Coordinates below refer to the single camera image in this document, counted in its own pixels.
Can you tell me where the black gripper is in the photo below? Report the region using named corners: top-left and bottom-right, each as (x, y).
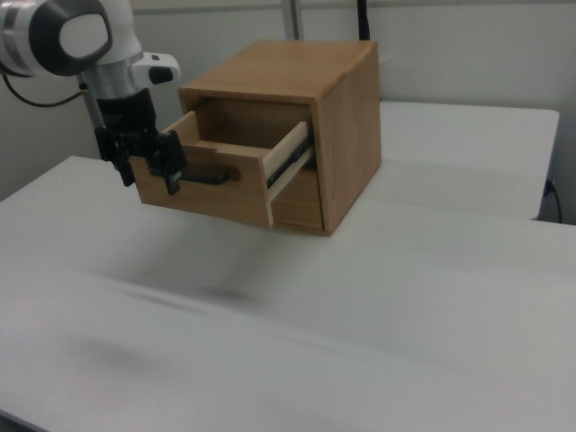
top-left (94, 87), bottom-right (187, 196)

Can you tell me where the wooden drawer with black handle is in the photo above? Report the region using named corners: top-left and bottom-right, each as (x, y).
top-left (128, 109), bottom-right (317, 228)

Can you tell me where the wooden drawer with slot grip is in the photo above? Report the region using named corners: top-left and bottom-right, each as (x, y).
top-left (271, 165), bottom-right (326, 229)

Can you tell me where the wooden drawer cabinet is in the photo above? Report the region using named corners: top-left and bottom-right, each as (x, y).
top-left (178, 39), bottom-right (383, 239)

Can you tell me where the black vertical pole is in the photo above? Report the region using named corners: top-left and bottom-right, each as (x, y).
top-left (356, 0), bottom-right (373, 41)

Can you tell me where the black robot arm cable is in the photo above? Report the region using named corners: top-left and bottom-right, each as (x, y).
top-left (1, 71), bottom-right (89, 109)

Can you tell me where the black power cable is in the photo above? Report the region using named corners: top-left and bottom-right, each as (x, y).
top-left (544, 179), bottom-right (564, 223)

